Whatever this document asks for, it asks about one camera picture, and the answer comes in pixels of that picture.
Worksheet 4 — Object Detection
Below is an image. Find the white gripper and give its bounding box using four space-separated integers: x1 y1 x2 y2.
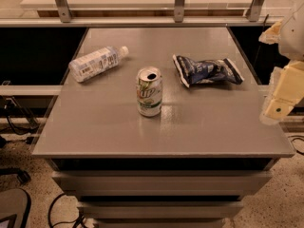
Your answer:
258 3 304 125

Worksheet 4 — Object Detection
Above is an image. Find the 7up soda can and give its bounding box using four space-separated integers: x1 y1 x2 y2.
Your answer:
136 66 162 117

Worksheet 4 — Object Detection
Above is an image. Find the blue chip bag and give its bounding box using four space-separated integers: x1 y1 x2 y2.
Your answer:
173 55 244 87

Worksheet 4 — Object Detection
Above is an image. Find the grey drawer cabinet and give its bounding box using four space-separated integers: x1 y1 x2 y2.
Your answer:
33 28 294 228

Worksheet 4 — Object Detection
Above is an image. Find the clear plastic water bottle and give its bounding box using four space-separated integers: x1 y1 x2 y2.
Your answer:
68 46 129 83

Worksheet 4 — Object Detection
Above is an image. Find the black cable right floor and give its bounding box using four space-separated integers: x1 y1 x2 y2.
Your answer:
287 134 304 156

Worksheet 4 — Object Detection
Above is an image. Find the metal railing frame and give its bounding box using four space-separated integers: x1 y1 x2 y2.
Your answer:
0 0 304 29

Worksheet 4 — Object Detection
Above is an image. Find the black floor cable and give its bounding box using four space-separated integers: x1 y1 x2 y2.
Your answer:
47 192 86 228

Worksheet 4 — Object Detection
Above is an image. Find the dark cables left side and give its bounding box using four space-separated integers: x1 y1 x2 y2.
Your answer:
0 95 41 144

